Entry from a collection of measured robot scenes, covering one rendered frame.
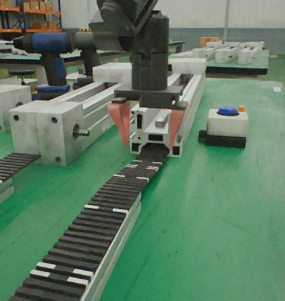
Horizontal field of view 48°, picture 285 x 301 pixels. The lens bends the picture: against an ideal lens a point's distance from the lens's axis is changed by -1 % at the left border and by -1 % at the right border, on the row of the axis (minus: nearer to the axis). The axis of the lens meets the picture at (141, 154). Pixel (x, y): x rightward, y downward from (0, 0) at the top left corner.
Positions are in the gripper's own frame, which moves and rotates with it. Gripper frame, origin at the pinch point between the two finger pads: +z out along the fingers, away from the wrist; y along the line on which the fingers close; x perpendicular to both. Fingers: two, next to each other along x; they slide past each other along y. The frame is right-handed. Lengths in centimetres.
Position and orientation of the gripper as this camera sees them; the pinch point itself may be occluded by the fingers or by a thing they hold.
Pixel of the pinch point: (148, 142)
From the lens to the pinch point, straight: 54.9
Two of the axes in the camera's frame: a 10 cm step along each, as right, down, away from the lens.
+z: 0.0, 9.3, 3.6
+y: -9.7, -0.9, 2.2
